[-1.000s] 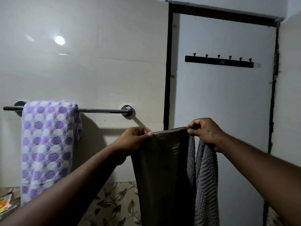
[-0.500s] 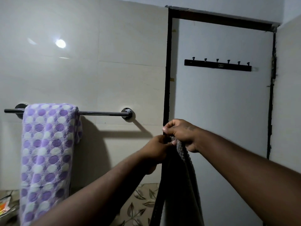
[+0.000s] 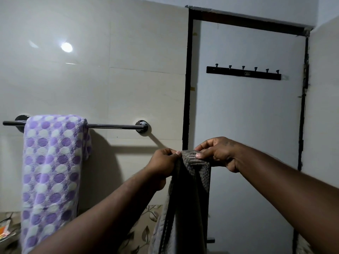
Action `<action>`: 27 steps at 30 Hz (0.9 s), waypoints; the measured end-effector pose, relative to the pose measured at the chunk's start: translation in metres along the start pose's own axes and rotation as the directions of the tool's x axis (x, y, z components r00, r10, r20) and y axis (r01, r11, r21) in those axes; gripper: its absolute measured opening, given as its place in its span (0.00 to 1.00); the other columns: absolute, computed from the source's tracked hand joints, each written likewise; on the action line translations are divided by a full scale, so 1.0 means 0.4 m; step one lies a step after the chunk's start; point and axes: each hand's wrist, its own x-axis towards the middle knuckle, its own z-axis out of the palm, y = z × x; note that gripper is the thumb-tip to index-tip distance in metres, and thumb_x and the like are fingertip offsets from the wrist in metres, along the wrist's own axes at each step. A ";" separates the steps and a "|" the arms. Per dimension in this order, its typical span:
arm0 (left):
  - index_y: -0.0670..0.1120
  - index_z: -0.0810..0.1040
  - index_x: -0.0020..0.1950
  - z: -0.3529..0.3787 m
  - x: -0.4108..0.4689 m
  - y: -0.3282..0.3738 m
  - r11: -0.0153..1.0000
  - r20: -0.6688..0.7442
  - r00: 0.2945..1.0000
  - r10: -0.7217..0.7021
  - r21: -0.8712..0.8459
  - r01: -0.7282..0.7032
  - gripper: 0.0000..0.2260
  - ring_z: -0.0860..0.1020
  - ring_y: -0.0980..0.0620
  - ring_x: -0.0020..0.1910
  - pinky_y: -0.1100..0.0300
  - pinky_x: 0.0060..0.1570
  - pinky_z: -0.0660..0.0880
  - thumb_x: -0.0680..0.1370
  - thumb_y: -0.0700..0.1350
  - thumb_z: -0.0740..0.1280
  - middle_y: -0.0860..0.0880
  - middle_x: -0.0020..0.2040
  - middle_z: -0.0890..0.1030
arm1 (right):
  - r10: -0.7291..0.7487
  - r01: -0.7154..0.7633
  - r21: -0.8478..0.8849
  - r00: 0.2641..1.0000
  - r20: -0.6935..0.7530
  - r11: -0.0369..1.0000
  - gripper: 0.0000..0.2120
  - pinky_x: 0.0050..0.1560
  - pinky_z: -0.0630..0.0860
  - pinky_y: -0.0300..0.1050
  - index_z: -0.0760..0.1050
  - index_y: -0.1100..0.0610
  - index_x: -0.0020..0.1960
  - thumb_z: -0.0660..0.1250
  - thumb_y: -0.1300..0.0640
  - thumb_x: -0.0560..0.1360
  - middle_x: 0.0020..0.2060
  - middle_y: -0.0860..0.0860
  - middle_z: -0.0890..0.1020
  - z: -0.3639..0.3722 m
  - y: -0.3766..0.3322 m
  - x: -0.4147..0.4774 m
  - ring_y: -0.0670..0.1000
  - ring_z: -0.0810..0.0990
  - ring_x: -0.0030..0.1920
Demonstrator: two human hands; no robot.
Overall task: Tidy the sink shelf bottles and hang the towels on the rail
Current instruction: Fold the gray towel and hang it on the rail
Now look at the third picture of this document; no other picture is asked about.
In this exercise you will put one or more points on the black hook rack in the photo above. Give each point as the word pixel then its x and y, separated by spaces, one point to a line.
pixel 243 73

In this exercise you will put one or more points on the person's right hand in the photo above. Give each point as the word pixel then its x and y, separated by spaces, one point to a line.
pixel 222 153

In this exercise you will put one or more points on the chrome towel bar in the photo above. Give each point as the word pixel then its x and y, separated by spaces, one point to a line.
pixel 116 126

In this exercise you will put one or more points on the orange yellow sachet packets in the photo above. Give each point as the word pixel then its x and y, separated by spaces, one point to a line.
pixel 4 231

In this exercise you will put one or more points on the grey ribbed towel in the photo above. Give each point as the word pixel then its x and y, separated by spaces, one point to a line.
pixel 182 203

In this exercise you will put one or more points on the white door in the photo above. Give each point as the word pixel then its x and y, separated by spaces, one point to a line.
pixel 249 116
pixel 187 89

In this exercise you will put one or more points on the person's left forearm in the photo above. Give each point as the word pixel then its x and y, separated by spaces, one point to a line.
pixel 100 224

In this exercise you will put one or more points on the person's left hand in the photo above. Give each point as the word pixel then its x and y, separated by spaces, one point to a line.
pixel 163 166

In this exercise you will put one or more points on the purple dotted towel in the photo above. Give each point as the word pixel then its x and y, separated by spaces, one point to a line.
pixel 53 177

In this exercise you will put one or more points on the person's right forearm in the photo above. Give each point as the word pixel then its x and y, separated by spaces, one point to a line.
pixel 299 198

